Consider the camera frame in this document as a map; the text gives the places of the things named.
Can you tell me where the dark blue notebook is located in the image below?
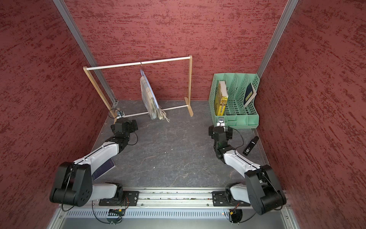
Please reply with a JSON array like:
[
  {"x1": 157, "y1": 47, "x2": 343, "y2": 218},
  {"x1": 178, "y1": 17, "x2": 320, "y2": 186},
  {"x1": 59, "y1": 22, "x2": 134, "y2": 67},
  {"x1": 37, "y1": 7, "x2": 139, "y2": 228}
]
[{"x1": 92, "y1": 158, "x2": 115, "y2": 180}]

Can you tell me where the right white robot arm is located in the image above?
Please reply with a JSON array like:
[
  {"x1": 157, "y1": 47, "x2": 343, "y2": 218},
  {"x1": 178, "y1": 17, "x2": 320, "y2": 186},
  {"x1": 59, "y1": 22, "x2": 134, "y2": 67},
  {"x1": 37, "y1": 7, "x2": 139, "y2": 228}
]
[{"x1": 208, "y1": 126, "x2": 287, "y2": 215}]

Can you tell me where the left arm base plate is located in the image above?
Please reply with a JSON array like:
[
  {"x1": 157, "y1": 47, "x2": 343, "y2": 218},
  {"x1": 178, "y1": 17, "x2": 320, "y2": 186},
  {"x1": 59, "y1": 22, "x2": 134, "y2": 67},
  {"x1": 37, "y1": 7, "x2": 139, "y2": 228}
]
[{"x1": 98, "y1": 191, "x2": 140, "y2": 207}]

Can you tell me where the green plastic file organizer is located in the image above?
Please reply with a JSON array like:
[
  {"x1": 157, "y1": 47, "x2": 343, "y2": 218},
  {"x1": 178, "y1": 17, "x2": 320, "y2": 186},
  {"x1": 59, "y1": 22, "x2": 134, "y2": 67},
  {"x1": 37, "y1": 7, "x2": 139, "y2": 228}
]
[{"x1": 209, "y1": 73, "x2": 260, "y2": 129}]

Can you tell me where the dark blue yellow book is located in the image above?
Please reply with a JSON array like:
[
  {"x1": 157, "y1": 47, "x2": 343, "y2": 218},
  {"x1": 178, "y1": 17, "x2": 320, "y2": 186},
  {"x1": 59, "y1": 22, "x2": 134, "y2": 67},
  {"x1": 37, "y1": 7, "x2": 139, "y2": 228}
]
[{"x1": 243, "y1": 83, "x2": 257, "y2": 107}]

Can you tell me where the aluminium corner post right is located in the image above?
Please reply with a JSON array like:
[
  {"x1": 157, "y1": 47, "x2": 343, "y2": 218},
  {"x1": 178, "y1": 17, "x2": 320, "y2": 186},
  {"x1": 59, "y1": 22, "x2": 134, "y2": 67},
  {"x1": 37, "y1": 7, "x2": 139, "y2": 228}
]
[{"x1": 257, "y1": 0, "x2": 299, "y2": 78}]

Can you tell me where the wooden clothes rack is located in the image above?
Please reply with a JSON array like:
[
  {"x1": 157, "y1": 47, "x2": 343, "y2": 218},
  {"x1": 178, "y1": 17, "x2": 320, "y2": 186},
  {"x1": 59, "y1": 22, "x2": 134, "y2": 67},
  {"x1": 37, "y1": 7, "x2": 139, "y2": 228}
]
[{"x1": 83, "y1": 55, "x2": 193, "y2": 122}]

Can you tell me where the aluminium corner post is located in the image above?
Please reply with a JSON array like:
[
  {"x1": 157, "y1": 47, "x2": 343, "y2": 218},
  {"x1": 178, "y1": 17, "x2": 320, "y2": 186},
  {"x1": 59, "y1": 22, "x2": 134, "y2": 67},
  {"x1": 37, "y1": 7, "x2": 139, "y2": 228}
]
[
  {"x1": 53, "y1": 0, "x2": 118, "y2": 105},
  {"x1": 257, "y1": 0, "x2": 299, "y2": 78}
]

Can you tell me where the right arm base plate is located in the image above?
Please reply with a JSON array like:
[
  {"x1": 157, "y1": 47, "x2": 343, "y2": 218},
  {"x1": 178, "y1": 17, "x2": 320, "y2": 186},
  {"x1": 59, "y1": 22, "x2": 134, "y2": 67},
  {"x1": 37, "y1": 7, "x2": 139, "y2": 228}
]
[{"x1": 212, "y1": 191, "x2": 251, "y2": 207}]

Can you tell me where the aluminium corner post left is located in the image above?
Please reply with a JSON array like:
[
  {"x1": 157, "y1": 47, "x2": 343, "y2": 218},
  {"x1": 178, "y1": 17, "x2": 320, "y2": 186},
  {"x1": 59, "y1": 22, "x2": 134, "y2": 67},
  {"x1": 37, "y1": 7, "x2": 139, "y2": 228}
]
[{"x1": 53, "y1": 0, "x2": 118, "y2": 105}]

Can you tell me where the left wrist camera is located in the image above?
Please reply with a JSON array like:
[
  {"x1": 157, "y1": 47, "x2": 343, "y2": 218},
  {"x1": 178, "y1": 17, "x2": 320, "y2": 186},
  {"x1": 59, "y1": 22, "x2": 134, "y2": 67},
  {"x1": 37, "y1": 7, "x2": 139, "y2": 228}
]
[{"x1": 116, "y1": 109, "x2": 125, "y2": 119}]

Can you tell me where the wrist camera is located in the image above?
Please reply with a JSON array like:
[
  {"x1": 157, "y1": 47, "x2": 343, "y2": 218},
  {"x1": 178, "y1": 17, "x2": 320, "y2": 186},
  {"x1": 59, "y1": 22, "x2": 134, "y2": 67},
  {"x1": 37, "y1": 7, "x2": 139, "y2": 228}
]
[
  {"x1": 216, "y1": 117, "x2": 225, "y2": 127},
  {"x1": 116, "y1": 109, "x2": 125, "y2": 119}
]

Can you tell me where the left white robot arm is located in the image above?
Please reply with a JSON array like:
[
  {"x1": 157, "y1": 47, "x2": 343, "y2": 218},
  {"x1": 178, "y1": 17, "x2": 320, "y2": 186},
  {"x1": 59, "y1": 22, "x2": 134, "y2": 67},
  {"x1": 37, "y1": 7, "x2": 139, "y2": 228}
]
[{"x1": 50, "y1": 118, "x2": 138, "y2": 207}]

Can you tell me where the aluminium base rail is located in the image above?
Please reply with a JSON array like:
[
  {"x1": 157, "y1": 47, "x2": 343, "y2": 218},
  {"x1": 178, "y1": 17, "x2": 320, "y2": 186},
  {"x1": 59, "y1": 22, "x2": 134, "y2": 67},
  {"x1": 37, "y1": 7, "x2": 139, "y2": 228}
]
[{"x1": 48, "y1": 188, "x2": 300, "y2": 229}]

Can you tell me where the black stapler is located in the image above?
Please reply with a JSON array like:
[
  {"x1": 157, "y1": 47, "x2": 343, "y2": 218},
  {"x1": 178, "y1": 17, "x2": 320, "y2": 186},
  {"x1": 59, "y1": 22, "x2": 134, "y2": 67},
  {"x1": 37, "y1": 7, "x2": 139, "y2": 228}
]
[{"x1": 243, "y1": 136, "x2": 259, "y2": 156}]

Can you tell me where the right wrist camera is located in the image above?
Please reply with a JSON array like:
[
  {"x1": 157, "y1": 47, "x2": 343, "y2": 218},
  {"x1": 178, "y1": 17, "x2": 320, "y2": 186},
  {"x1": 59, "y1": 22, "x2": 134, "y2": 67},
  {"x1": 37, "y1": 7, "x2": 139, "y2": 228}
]
[{"x1": 216, "y1": 117, "x2": 225, "y2": 127}]

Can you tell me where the plaid beige blue scarf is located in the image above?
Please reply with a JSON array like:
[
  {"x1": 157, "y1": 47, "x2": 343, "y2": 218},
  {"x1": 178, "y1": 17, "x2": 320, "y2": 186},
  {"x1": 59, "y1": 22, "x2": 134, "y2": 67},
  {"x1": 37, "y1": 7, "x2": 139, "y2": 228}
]
[{"x1": 140, "y1": 72, "x2": 170, "y2": 123}]

